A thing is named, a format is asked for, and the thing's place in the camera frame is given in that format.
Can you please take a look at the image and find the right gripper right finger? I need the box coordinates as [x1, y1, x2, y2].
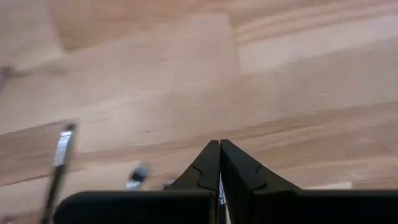
[220, 139, 302, 224]

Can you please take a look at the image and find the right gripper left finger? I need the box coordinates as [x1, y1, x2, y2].
[166, 140, 221, 191]

